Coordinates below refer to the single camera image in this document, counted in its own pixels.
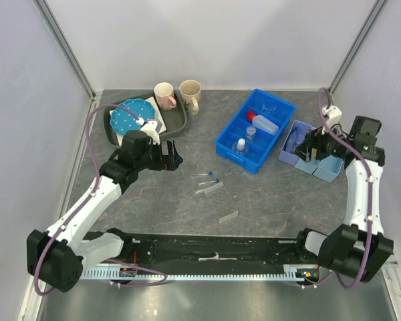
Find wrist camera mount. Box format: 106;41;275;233
321;106;382;152
136;117;162;145

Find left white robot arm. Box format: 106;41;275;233
26;130;183;296

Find clear test tube rack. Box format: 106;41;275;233
204;182;239;223

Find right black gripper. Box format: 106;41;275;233
291;121;352;163

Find grey serving tray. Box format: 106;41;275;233
103;91;187;148

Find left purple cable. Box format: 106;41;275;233
33;104;168;296

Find pink mug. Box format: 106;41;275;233
154;82;176;111

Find blue compartment bin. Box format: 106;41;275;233
216;89;296;174

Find blue cap test tube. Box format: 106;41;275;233
194;188;206;195
197;179;220;186
190;171;213;179

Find red cap wash bottle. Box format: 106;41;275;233
247;111;279;136

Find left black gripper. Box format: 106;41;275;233
135;138;182;172

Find purple cable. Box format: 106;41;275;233
293;87;377;290
33;104;168;296

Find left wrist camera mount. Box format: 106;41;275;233
136;117;162;145

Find lavender divider box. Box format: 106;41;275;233
278;120;344;183

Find blue polka dot plate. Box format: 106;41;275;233
110;98;155;136

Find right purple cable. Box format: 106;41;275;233
293;87;377;290

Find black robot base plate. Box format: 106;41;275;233
86;230;334;276

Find clear glass beaker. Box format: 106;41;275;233
261;100;277;115

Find slotted cable duct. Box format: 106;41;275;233
81;263;319;282

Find small glass stoppered bottle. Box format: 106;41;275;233
245;126;257;143

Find round glass flask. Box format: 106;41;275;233
232;138;249;156

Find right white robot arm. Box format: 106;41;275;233
292;128;394;288

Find beige floral mug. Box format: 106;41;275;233
179;80;202;115

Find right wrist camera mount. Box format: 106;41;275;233
321;106;382;152

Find blue safety glasses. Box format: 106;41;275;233
283;126;307;153

